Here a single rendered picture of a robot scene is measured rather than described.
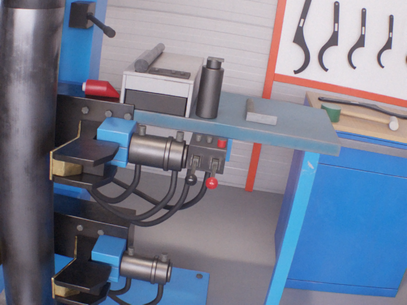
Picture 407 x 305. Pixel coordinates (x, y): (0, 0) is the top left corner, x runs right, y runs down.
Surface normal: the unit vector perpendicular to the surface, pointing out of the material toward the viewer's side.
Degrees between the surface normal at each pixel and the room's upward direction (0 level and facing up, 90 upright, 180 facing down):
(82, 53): 90
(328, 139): 0
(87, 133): 0
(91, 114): 90
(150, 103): 90
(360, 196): 90
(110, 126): 0
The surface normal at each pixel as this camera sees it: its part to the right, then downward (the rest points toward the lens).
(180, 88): -0.08, 0.35
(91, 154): 0.15, -0.92
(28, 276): 0.27, 0.39
